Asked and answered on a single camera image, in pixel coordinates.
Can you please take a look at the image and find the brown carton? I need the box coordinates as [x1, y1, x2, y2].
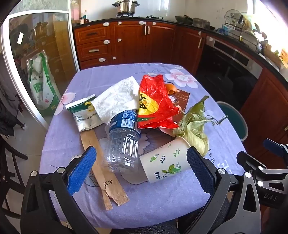
[166, 89, 190, 113]

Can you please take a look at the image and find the steel cooking pot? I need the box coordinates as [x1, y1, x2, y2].
[112, 0, 140, 14]

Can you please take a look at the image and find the built-in black oven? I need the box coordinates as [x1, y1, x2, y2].
[196, 36, 264, 111]

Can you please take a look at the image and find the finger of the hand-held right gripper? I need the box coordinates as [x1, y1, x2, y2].
[236, 151, 269, 179]
[263, 138, 288, 158]

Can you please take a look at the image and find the wire dish rack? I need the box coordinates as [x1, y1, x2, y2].
[222, 9, 260, 52]

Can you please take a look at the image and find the white leaf-print paper cup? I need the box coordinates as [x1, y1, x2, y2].
[139, 136, 192, 184]

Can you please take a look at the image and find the red plastic bag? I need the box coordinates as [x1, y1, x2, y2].
[137, 74, 180, 129]

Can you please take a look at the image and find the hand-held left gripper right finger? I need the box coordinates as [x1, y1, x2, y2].
[180, 146, 261, 234]

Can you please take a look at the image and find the purple floral tablecloth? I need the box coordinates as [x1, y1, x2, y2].
[39, 62, 248, 229]

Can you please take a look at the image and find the glass sliding door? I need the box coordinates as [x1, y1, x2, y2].
[1, 0, 80, 130]

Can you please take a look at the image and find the glass lidded pot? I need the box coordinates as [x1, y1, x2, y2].
[193, 18, 211, 28]

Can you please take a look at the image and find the green corn husk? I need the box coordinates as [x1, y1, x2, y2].
[172, 96, 228, 157]

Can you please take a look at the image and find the dark wok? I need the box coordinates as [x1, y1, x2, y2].
[175, 15, 194, 25]

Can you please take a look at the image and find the orange peel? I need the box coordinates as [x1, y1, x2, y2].
[165, 83, 178, 95]

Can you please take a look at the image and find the brown paper chopstick sleeve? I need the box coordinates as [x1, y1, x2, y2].
[80, 130, 130, 211]

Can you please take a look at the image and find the teal bin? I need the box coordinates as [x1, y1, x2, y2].
[216, 101, 248, 142]

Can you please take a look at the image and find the clear plastic bottle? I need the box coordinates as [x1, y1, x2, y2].
[103, 109, 142, 173]

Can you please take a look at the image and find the green white sack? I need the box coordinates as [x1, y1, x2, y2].
[27, 53, 61, 116]

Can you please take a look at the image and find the black gas hob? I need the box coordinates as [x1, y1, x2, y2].
[117, 14, 165, 20]

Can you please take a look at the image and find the dark chair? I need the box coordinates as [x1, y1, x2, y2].
[0, 135, 30, 216]

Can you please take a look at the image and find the green white snack packet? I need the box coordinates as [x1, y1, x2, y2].
[65, 94, 105, 133]

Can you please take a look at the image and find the red wooden kitchen cabinet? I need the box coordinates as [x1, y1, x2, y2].
[73, 19, 288, 203]

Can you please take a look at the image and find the white paper towel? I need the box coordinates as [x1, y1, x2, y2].
[91, 76, 141, 125]

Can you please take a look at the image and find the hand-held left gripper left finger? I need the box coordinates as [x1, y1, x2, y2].
[20, 146, 99, 234]

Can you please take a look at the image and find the wicker basket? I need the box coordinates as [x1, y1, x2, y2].
[263, 45, 282, 66]

